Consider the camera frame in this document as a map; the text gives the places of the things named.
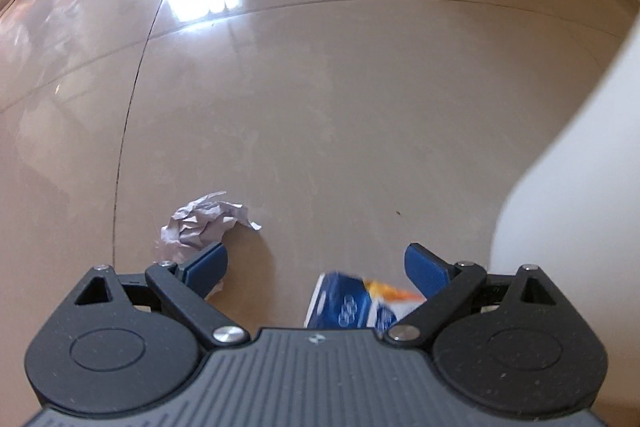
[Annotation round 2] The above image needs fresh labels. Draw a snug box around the small blue drink carton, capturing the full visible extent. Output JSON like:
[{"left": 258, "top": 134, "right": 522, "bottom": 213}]
[{"left": 304, "top": 271, "right": 427, "bottom": 332}]

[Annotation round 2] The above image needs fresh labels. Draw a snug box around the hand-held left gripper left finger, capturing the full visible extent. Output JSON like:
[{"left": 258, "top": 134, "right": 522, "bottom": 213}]
[{"left": 72, "top": 241, "right": 252, "bottom": 349}]

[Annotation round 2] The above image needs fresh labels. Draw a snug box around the white trash bin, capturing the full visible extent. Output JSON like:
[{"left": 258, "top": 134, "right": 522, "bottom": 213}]
[{"left": 491, "top": 4, "right": 640, "bottom": 290}]

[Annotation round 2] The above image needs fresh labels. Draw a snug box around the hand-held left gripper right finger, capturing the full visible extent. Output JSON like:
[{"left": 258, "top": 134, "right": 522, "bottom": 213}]
[{"left": 382, "top": 243, "right": 558, "bottom": 349}]

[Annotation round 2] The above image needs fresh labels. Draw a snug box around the white paper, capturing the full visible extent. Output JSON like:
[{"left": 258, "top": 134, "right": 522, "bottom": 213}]
[{"left": 159, "top": 191, "right": 263, "bottom": 298}]

